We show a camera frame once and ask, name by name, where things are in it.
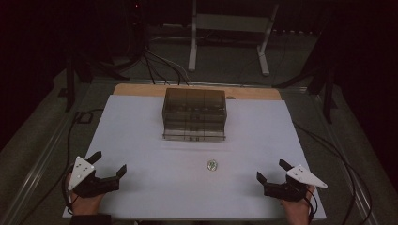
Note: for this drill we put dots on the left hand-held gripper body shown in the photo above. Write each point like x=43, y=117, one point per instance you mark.
x=90, y=184

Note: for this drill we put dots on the person's left hand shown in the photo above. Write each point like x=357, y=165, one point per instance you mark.
x=84, y=203

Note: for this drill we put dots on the person's right hand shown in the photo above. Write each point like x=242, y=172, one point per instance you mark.
x=297, y=210

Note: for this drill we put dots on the white table mat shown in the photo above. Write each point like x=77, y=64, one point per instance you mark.
x=194, y=175

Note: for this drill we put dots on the small shiny round trinket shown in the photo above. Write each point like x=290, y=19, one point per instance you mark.
x=212, y=165

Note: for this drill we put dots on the black metal stand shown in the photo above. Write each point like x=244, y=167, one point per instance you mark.
x=316, y=78
x=90, y=67

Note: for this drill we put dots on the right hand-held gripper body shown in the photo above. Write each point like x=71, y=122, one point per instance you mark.
x=291, y=186

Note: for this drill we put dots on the white metal stand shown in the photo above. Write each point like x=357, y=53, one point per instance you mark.
x=230, y=34

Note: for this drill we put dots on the clear smoky drawer organizer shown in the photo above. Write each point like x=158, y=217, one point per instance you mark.
x=194, y=114

